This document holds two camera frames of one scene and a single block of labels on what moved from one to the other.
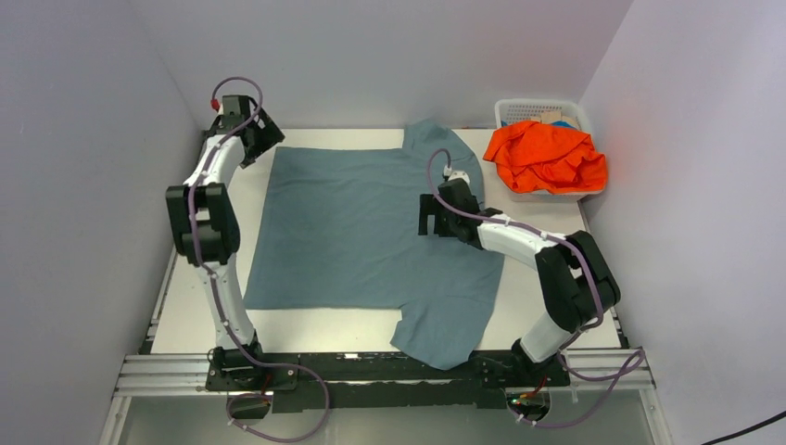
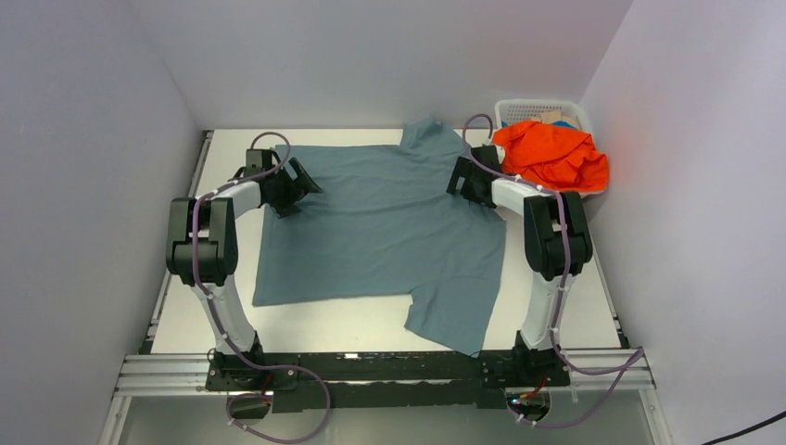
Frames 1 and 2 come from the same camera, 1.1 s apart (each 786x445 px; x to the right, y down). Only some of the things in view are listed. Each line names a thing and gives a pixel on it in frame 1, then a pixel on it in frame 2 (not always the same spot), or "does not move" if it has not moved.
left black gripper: (271, 135) -> (297, 190)
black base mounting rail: (379, 380) does not move
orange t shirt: (538, 158) does not move
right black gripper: (431, 206) -> (464, 169)
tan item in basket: (551, 116) does not move
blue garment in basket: (564, 123) does not move
